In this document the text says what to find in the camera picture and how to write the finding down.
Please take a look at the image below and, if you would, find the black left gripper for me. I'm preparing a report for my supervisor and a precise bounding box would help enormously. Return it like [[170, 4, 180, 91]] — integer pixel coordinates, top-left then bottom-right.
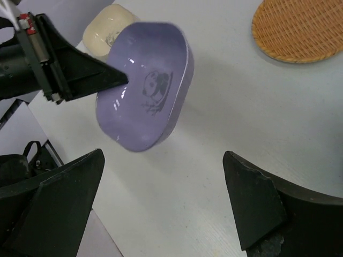
[[16, 12, 129, 104]]

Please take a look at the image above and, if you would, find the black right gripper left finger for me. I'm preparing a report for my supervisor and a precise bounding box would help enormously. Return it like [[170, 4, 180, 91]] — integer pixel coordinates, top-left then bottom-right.
[[1, 149, 105, 256]]

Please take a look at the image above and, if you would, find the cream panda square dish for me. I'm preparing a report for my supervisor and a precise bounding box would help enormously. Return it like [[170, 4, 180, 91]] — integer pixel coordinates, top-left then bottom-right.
[[82, 4, 139, 62]]

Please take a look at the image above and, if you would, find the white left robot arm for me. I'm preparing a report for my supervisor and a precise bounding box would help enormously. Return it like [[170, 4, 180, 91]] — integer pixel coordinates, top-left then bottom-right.
[[1, 12, 129, 104]]

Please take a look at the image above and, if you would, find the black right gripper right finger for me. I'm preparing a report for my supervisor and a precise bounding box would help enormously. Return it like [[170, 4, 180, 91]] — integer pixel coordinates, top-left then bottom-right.
[[223, 151, 342, 256]]

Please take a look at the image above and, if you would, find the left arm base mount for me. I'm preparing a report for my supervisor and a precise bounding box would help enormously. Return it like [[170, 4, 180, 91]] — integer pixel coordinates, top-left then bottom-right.
[[1, 141, 64, 187]]

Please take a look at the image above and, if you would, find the orange woven round plate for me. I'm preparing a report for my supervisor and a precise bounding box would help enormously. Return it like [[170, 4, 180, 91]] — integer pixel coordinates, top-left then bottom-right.
[[251, 1, 342, 63]]

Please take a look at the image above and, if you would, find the purple square dish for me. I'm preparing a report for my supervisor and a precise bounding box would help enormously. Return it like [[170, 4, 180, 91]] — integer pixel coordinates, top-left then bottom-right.
[[96, 22, 195, 152]]

